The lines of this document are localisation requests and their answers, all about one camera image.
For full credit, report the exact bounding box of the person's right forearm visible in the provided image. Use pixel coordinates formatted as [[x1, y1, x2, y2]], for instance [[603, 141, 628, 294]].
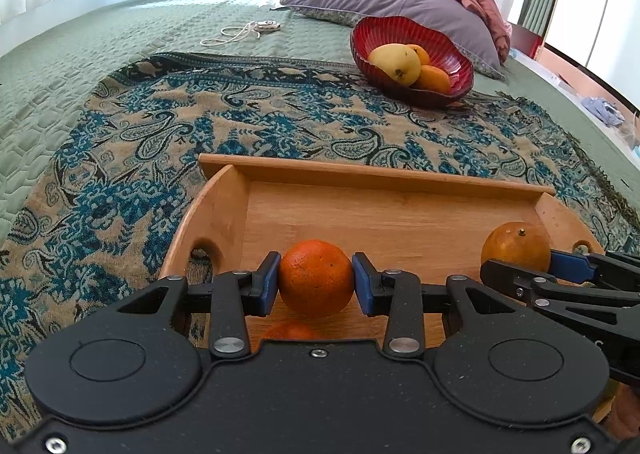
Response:
[[607, 381, 640, 437]]

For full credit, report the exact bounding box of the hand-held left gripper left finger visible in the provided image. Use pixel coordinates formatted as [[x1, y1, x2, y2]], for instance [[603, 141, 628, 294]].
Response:
[[117, 251, 282, 361]]

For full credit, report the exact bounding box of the red ribbed bowl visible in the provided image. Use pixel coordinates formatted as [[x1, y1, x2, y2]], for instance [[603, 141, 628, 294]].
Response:
[[350, 16, 475, 109]]

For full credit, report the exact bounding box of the red-brown furniture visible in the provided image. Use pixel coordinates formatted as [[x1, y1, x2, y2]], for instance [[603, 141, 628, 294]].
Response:
[[510, 24, 543, 60]]

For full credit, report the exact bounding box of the orange persimmon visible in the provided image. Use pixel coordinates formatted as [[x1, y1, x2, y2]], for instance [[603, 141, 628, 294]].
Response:
[[412, 65, 452, 94]]

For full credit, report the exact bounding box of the large brownish orange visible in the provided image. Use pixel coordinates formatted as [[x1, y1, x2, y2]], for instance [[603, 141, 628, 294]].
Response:
[[481, 221, 552, 275]]

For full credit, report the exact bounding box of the yellow pear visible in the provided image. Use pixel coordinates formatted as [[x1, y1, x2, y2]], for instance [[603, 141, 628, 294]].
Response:
[[368, 43, 422, 87]]

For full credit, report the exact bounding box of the blue cloth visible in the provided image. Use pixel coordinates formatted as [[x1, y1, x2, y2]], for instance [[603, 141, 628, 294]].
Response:
[[582, 97, 626, 127]]

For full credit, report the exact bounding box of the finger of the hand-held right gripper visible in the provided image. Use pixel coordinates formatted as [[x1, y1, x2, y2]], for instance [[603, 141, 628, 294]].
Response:
[[480, 257, 640, 331], [550, 249, 640, 292]]

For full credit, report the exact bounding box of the dotted-skin orange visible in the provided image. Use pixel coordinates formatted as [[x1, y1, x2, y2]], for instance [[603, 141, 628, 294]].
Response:
[[277, 239, 356, 318]]

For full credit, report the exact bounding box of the wooden tray with handles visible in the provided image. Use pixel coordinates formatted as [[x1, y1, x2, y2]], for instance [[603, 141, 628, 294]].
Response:
[[159, 153, 608, 352]]

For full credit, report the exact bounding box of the green quilted bedspread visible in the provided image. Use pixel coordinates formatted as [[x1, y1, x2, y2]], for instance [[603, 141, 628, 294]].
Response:
[[0, 0, 640, 255]]

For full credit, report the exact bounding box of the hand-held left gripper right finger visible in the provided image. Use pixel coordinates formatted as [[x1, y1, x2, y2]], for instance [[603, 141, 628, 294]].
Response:
[[351, 251, 522, 361]]

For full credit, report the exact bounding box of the blue paisley blanket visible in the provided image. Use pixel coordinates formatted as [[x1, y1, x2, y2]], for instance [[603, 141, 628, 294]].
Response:
[[0, 52, 640, 435]]

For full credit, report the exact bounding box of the small orange fruit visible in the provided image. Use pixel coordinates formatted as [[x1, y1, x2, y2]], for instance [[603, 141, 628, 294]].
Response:
[[405, 44, 431, 68]]

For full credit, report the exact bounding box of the white cord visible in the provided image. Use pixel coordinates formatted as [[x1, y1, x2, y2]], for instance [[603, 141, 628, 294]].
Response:
[[201, 20, 262, 48]]

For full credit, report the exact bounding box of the small smooth tangerine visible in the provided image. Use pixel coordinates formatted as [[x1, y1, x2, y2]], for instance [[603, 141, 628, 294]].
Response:
[[261, 321, 323, 341]]

